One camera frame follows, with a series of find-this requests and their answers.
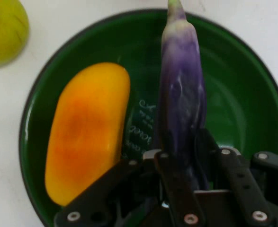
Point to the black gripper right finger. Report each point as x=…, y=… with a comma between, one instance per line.
x=243, y=179

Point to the yellow orange mango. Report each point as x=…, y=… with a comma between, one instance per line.
x=86, y=132

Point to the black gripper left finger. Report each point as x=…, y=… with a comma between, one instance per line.
x=119, y=189

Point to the purple eggplant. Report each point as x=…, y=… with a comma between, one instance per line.
x=181, y=82

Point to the dark green plate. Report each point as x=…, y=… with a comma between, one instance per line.
x=235, y=82

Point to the green pear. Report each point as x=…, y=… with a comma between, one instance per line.
x=3, y=33

